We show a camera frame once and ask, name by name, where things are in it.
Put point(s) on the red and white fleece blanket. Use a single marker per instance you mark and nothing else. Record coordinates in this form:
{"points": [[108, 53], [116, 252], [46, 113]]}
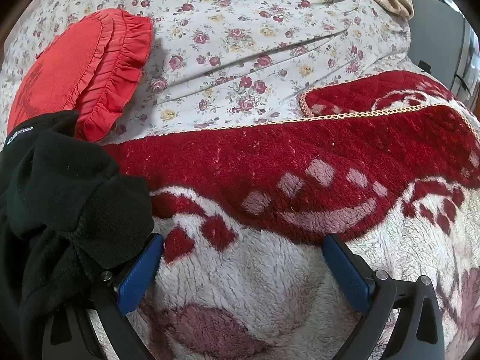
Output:
{"points": [[262, 157]]}

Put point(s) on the grey cabinet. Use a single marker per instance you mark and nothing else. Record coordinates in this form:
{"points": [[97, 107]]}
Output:
{"points": [[438, 33]]}

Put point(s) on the floral bedsheet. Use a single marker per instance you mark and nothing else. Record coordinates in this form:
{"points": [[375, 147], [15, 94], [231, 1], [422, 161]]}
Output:
{"points": [[232, 26]]}

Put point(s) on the red heart-shaped ruffled pillow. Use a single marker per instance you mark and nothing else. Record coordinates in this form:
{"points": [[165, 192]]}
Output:
{"points": [[67, 63]]}

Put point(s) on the black pants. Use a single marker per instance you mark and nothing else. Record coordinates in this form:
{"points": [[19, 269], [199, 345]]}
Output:
{"points": [[56, 195]]}

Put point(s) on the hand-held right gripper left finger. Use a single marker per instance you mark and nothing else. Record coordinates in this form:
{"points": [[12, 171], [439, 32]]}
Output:
{"points": [[138, 270]]}

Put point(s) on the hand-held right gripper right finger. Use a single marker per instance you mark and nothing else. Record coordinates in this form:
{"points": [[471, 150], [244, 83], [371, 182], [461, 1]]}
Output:
{"points": [[345, 270]]}

